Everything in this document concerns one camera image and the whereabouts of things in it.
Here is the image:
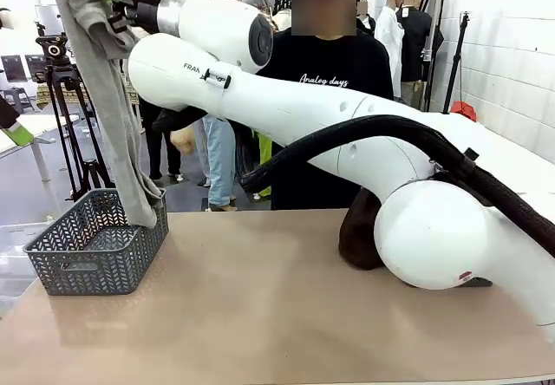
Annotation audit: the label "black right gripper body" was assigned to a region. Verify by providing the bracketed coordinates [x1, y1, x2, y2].
[112, 0, 160, 36]

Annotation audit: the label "grey t-shirt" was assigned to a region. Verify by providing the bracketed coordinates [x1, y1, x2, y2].
[52, 0, 164, 230]

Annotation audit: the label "dark brown trousers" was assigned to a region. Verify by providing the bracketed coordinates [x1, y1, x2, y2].
[337, 186, 385, 271]

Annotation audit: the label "person's right hand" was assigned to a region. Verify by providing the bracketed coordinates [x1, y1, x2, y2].
[169, 125, 198, 158]

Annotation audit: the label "grey stool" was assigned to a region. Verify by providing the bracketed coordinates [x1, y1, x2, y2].
[3, 88, 36, 115]

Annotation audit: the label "white side table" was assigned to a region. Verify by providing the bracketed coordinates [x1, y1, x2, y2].
[0, 114, 82, 183]

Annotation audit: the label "mannequin in beige shirt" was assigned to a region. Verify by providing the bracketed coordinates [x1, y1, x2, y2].
[137, 97, 184, 183]

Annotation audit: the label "mannequin in blue fleece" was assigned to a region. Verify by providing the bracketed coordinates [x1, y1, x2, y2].
[193, 114, 238, 212]

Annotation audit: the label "person in black t-shirt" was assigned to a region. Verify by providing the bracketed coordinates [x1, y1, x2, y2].
[151, 0, 394, 211]

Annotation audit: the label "mannequin in white shirt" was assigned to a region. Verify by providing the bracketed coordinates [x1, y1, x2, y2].
[374, 0, 407, 100]

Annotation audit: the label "mannequin in black coat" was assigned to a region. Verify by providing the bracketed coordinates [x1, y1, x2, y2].
[396, 0, 446, 111]

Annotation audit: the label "grey upright pole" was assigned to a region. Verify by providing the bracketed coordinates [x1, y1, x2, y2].
[422, 0, 450, 113]

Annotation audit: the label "black light stand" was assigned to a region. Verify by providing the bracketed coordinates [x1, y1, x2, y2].
[441, 10, 472, 115]

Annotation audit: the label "red cloth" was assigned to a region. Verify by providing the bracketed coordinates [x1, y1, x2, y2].
[449, 101, 478, 122]

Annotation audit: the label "large white table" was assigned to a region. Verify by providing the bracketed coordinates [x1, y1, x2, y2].
[433, 111, 555, 212]

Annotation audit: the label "black camera tripod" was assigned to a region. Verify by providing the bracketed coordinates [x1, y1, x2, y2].
[34, 20, 117, 203]

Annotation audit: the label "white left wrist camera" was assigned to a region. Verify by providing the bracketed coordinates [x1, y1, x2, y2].
[0, 7, 20, 31]

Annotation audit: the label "black right arm hose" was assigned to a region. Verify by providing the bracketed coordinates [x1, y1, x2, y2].
[238, 114, 555, 258]

